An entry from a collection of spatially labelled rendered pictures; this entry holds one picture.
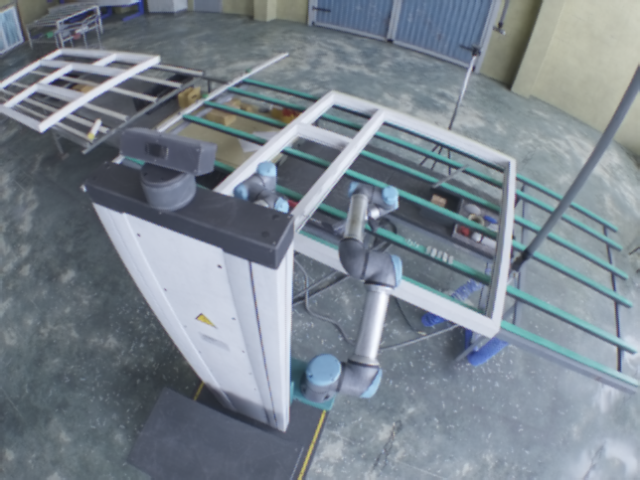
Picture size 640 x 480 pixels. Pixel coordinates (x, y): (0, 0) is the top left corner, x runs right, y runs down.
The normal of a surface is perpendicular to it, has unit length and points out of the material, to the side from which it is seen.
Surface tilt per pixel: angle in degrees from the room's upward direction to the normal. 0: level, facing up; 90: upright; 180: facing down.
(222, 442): 0
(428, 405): 0
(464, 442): 0
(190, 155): 61
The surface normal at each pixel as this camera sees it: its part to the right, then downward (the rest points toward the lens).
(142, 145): -0.24, 0.32
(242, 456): 0.08, -0.64
